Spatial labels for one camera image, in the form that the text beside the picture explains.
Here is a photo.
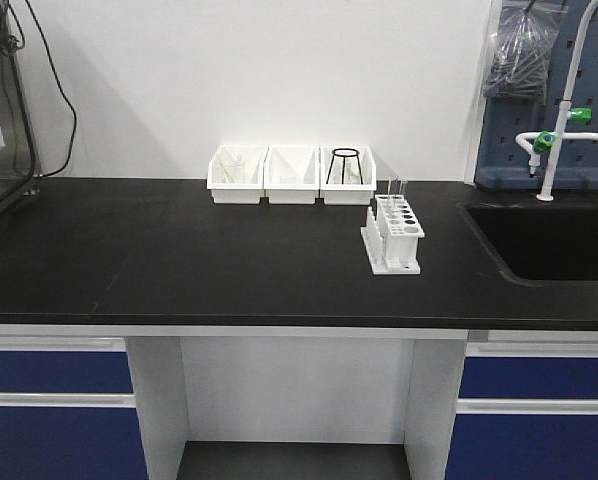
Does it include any white test tube rack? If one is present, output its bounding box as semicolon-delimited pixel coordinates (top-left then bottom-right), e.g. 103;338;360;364
360;194;425;275

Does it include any blue pegboard drying rack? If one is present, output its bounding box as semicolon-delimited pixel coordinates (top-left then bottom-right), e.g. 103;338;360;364
474;1;598;190

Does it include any white middle storage bin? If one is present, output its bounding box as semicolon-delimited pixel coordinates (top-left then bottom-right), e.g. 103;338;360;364
264;145;320;204

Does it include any white storage bin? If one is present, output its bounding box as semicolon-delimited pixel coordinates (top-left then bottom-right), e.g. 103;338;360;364
264;145;320;204
207;144;268;204
320;145;377;205

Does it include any white right storage bin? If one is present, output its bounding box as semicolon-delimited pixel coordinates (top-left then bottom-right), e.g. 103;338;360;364
320;145;377;205

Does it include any clear round glass flask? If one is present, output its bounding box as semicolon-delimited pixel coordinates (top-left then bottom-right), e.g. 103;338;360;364
343;164;362;184

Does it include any white left storage bin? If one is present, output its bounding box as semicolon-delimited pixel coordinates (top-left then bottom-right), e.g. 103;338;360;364
207;144;268;204

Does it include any clear glass beaker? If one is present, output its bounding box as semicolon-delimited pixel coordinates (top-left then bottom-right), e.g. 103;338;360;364
220;154;245;184

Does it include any green yellow stirring stick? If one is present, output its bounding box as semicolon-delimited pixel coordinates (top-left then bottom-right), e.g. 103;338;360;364
219;162;238;183

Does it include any blue right upper drawer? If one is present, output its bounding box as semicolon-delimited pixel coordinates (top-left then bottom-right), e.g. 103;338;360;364
459;357;598;400

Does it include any blue drawer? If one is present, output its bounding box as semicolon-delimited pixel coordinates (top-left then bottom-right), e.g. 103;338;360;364
459;357;598;400
0;351;133;394
445;414;598;479
0;407;148;479

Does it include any white gooseneck lab faucet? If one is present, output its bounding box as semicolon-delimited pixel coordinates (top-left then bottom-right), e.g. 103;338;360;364
536;0;598;202

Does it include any black sink basin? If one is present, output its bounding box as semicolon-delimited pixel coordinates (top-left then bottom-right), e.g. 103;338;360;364
457;202;598;286

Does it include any blue right lower drawer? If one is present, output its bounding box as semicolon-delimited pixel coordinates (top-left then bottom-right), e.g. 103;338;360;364
445;414;598;479

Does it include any plastic bag of pegs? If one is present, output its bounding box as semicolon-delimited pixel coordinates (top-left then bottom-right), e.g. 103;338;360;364
482;1;568;103

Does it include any steel framed cabinet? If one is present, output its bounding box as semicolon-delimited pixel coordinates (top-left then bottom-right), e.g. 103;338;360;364
0;1;38;214

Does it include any blue left upper drawer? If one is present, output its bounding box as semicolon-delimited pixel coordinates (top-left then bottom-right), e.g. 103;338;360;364
0;351;133;394

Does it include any blue left lower drawer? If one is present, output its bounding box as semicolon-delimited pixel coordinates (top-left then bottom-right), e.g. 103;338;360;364
0;407;148;479

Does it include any black wire tripod stand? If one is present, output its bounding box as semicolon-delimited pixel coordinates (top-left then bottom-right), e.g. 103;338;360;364
326;147;363;184

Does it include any black hanging cable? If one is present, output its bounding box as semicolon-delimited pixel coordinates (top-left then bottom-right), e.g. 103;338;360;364
22;0;78;180

